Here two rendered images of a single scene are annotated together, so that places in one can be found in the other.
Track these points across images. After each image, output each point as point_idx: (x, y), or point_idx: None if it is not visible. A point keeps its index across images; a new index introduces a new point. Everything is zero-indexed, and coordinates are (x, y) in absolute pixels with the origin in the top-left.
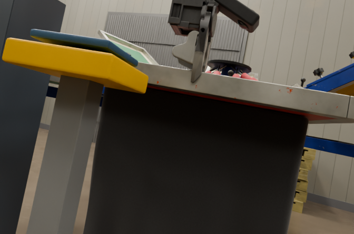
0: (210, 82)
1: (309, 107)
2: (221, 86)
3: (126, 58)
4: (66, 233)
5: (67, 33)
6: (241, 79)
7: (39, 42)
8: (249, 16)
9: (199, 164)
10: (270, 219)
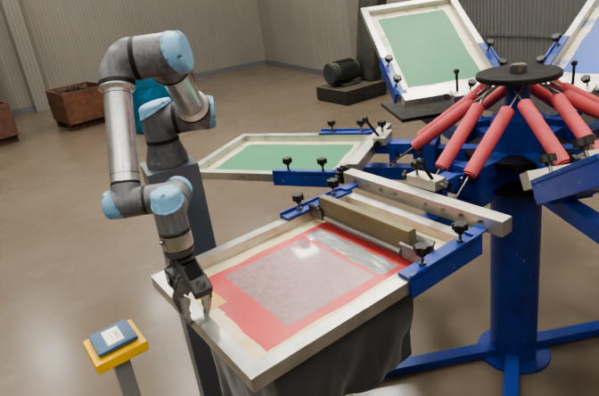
0: (197, 328)
1: (231, 367)
2: (201, 333)
3: (120, 346)
4: None
5: (93, 344)
6: (205, 333)
7: (86, 350)
8: (192, 293)
9: None
10: None
